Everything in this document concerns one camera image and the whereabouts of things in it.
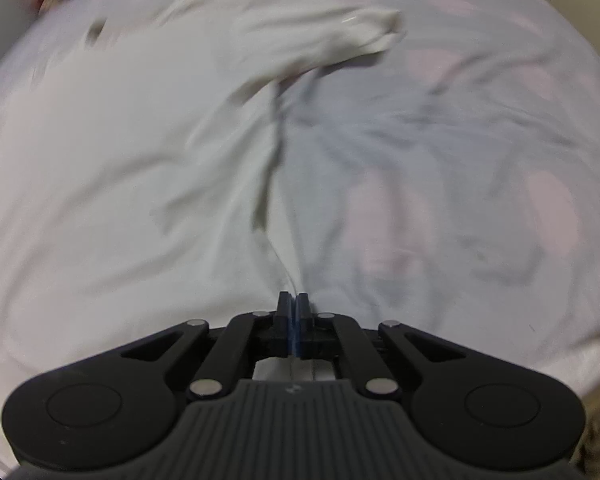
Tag bed with polka-dot sheet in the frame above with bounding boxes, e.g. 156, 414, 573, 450
0, 0, 600, 361

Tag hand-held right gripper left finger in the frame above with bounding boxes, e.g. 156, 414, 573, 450
110, 292, 293, 398

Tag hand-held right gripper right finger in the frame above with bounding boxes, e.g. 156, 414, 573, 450
295, 294, 481, 397

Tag white t-shirt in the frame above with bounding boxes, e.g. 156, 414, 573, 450
0, 0, 407, 480

